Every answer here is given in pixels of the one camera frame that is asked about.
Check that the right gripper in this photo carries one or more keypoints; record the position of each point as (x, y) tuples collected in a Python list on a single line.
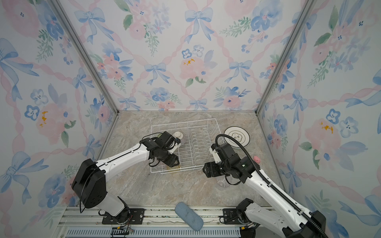
[(209, 165)]

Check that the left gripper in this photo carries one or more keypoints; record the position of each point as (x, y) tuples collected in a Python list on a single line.
[(173, 161)]

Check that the yellow plastic cup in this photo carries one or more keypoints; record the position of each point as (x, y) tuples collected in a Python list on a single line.
[(175, 167)]

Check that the clear glass cup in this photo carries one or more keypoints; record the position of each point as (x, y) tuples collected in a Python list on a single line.
[(222, 182)]

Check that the plain white plate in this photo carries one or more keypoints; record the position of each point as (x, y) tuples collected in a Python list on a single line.
[(239, 134)]

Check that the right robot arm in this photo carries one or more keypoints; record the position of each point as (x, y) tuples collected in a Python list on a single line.
[(288, 218)]

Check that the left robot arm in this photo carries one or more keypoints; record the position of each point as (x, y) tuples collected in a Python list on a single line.
[(90, 181)]

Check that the striped ceramic bowl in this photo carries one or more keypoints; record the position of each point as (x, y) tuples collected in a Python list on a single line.
[(179, 138)]

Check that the pink pig toy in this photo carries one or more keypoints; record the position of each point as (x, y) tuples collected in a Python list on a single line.
[(256, 159)]

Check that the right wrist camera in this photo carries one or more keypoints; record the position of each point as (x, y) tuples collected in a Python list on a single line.
[(214, 153)]

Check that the white wire dish rack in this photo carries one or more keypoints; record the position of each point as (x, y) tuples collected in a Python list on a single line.
[(200, 135)]

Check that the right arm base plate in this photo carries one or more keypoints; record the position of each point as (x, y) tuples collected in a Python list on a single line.
[(233, 216)]

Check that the aluminium front rail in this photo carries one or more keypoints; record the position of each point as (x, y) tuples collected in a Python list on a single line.
[(158, 222)]

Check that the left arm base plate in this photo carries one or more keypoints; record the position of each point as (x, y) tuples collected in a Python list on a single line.
[(132, 216)]

